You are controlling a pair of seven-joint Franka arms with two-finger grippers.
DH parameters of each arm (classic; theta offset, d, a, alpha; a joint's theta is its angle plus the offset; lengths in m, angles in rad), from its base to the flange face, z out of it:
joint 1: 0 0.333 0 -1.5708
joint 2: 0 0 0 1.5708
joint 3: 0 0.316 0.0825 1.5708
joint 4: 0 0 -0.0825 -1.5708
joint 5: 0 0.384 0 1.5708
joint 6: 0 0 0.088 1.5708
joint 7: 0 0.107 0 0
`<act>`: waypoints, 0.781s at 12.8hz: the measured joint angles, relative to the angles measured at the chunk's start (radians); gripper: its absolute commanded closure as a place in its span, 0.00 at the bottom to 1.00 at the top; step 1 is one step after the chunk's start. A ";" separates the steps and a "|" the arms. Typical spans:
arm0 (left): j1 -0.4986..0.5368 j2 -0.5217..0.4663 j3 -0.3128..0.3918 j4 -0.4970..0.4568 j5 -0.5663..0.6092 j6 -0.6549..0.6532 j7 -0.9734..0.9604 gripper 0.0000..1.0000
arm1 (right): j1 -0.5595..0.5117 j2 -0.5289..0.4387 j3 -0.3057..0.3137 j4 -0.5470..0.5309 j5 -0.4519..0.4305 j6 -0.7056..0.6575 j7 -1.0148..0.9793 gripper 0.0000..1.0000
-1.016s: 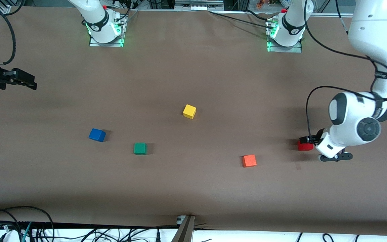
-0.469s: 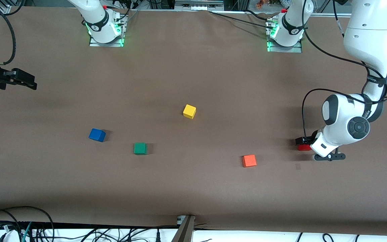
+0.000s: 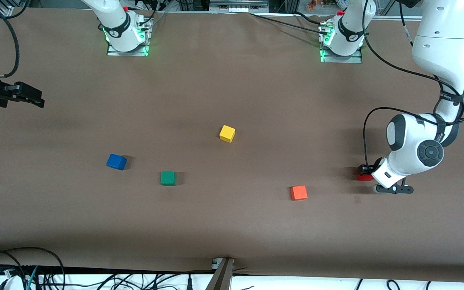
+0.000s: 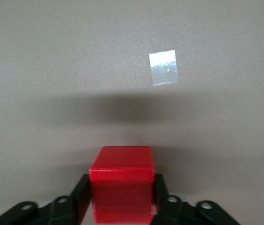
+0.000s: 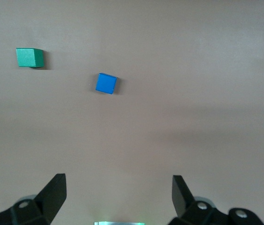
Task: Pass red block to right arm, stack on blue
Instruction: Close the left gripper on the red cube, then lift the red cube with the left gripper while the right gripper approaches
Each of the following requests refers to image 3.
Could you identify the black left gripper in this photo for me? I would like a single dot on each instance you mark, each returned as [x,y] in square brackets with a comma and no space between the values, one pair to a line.
[373,166]

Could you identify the red wooden block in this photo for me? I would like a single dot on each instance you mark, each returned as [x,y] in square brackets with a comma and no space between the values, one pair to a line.
[364,177]

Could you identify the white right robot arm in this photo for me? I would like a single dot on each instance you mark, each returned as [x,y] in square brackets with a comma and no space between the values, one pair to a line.
[115,20]

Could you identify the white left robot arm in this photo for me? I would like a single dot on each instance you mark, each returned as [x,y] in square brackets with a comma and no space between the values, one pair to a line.
[445,40]

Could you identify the orange wooden block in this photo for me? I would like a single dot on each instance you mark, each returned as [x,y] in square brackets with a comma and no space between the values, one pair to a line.
[299,192]

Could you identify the blue wooden block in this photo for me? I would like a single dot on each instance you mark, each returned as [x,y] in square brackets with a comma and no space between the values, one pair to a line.
[116,161]

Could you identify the yellow wooden block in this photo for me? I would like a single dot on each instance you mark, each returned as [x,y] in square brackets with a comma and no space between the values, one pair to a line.
[227,133]

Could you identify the green wooden block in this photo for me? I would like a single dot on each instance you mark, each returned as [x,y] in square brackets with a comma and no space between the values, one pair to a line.
[168,177]

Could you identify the brown table cover sheet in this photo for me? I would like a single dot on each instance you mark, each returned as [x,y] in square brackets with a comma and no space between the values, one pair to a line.
[232,225]

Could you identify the grey power strip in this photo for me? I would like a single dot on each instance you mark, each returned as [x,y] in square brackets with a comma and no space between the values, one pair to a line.
[238,5]

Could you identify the aluminium frame post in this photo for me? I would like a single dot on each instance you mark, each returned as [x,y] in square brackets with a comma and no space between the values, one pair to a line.
[5,9]

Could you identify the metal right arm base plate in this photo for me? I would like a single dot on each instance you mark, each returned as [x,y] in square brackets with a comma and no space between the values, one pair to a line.
[113,52]

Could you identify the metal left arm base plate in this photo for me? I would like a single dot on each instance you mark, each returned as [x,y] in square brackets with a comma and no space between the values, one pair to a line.
[355,59]

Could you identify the grey camera stand bracket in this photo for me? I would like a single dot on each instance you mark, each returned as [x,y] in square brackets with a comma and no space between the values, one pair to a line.
[220,276]

